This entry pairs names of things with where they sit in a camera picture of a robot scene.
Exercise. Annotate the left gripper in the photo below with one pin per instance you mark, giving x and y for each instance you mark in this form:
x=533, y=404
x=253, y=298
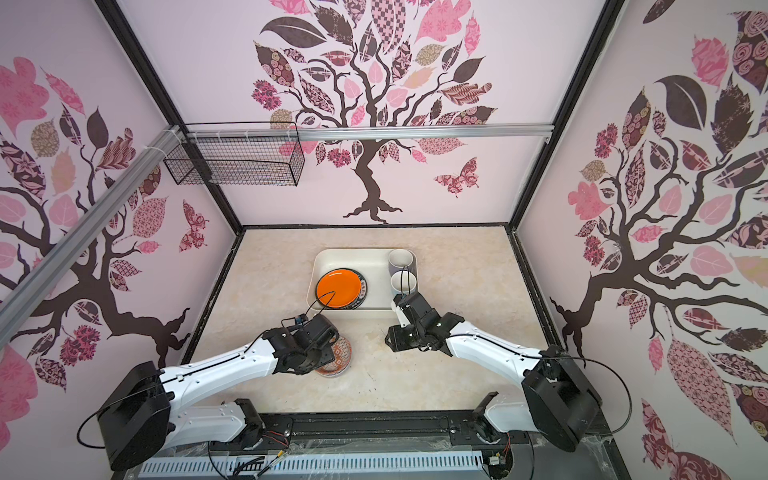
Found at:
x=326, y=358

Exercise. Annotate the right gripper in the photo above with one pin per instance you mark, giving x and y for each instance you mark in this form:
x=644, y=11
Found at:
x=396, y=343

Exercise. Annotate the orange patterned bowl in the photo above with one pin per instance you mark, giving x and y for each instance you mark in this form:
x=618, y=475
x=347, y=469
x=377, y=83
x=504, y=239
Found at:
x=342, y=357

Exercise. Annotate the light blue ceramic mug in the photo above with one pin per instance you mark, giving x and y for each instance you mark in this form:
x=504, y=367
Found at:
x=403, y=282

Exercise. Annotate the purple ceramic mug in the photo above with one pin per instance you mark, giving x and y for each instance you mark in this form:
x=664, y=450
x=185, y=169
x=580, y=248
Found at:
x=401, y=260

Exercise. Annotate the black round plate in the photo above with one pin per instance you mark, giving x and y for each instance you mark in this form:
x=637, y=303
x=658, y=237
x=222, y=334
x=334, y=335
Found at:
x=363, y=294

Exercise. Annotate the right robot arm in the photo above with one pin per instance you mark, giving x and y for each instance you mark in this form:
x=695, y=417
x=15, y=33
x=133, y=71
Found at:
x=559, y=402

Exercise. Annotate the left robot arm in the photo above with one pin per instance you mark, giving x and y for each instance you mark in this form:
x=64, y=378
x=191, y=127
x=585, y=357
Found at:
x=153, y=408

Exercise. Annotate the white plastic bin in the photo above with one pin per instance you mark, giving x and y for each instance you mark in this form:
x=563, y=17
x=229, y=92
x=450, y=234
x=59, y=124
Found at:
x=352, y=283

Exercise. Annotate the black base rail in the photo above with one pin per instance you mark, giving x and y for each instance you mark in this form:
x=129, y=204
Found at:
x=514, y=455

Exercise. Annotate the white vented cable duct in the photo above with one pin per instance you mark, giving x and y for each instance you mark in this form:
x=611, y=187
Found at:
x=447, y=464

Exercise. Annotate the black wire basket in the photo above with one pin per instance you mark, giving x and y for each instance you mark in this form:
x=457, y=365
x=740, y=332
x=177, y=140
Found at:
x=260, y=153

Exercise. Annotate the aluminium rail back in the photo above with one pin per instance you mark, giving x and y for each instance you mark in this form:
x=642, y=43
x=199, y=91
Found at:
x=420, y=132

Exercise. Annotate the aluminium rail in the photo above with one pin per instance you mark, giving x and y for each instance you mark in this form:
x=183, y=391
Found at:
x=24, y=299
x=420, y=132

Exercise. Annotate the aluminium rail left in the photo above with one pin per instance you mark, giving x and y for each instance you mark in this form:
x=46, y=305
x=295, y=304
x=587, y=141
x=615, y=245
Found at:
x=24, y=299

